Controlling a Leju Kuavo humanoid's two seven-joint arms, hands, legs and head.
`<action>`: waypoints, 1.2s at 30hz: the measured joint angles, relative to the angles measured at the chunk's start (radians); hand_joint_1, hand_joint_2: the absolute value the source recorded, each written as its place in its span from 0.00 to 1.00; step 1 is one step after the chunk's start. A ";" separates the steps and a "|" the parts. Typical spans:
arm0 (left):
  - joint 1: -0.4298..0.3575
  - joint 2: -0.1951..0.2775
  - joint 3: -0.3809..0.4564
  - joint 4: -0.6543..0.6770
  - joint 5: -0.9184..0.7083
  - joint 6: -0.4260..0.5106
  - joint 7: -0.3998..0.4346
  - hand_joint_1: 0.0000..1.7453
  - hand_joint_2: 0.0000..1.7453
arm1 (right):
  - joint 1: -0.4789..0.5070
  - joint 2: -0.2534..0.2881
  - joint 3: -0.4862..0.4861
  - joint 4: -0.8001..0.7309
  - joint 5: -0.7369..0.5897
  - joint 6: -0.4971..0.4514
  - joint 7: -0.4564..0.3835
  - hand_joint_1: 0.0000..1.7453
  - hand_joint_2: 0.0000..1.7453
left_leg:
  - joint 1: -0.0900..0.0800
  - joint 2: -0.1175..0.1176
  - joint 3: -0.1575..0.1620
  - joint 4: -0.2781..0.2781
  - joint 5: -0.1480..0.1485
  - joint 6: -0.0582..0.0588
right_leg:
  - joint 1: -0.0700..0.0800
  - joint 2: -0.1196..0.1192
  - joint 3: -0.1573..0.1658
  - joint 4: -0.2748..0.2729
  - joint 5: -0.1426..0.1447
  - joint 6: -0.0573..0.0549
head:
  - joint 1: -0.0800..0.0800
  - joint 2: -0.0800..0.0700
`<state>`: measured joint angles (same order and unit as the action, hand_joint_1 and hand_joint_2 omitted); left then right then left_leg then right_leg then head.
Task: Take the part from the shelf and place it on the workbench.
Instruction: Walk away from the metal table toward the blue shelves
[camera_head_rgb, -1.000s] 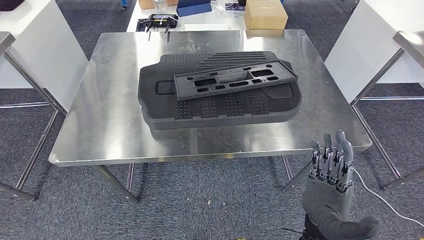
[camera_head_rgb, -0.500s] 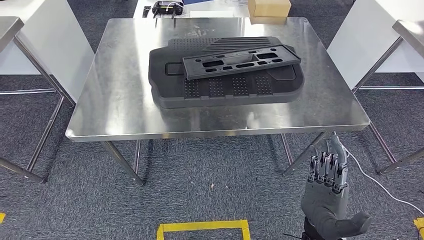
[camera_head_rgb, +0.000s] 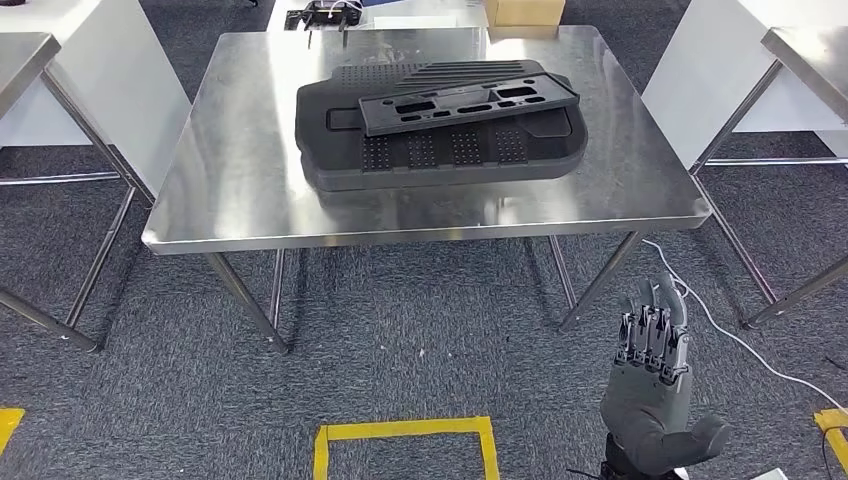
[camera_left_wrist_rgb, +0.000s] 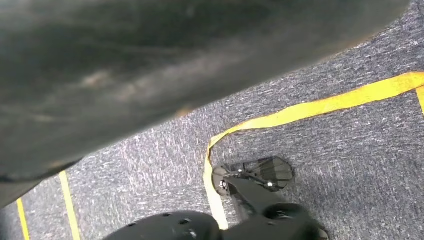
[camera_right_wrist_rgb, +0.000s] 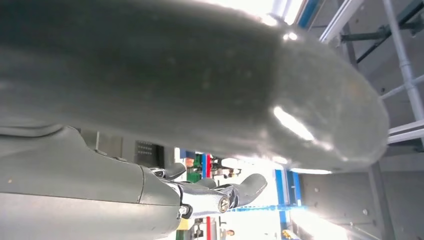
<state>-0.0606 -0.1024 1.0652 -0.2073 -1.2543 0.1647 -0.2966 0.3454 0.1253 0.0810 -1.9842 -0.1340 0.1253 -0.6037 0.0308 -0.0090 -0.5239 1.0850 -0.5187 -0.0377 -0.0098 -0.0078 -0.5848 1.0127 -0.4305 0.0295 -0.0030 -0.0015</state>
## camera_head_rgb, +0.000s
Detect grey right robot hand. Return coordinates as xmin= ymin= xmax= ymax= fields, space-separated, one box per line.
xmin=599 ymin=271 xmax=734 ymax=480

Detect black plastic plate bracket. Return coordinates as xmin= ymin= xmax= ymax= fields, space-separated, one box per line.
xmin=357 ymin=71 xmax=582 ymax=138

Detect stainless steel workbench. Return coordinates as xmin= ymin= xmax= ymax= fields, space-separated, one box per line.
xmin=140 ymin=25 xmax=713 ymax=356

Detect yellow floor tape square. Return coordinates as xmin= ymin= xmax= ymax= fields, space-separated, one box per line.
xmin=312 ymin=415 xmax=501 ymax=480
xmin=813 ymin=407 xmax=848 ymax=475

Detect dark grey engine cover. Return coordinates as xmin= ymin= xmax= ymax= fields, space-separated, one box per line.
xmin=294 ymin=59 xmax=590 ymax=193

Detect white panel desk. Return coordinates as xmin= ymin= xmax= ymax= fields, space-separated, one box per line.
xmin=641 ymin=0 xmax=848 ymax=170
xmin=0 ymin=0 xmax=193 ymax=197

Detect stainless steel table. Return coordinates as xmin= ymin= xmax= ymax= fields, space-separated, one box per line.
xmin=0 ymin=31 xmax=157 ymax=354
xmin=688 ymin=25 xmax=848 ymax=331

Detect brown cardboard box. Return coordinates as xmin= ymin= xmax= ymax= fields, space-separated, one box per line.
xmin=483 ymin=0 xmax=568 ymax=40

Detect white back table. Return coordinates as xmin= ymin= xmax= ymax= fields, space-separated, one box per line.
xmin=264 ymin=0 xmax=492 ymax=33

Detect black handheld controller device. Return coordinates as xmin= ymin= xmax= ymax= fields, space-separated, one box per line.
xmin=284 ymin=0 xmax=364 ymax=32

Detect white power cable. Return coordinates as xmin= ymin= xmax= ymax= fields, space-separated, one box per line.
xmin=641 ymin=238 xmax=848 ymax=413

